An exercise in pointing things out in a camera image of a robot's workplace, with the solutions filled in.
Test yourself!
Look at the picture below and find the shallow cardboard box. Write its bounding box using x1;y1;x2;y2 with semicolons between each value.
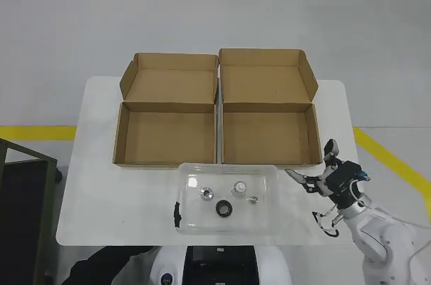
112;52;220;169
217;48;323;168

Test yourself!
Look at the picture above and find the black metal ring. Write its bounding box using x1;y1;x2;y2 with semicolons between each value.
214;199;234;219

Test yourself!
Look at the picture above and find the deep clear plastic tray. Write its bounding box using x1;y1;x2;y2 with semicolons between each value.
175;162;280;237

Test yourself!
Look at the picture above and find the black tape piece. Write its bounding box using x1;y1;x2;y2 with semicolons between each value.
172;201;184;229

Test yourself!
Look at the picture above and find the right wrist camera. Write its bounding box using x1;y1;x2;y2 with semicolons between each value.
324;160;372;201

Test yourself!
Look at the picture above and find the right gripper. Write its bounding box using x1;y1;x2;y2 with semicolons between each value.
284;138;373;219

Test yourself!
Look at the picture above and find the robot body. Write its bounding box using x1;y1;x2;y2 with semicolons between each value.
150;244;293;285

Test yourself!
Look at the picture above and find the silver metal ring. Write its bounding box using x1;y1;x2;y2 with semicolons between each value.
199;186;215;202

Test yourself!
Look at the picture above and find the dark green metal cart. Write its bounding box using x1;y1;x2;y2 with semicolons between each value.
0;133;63;285

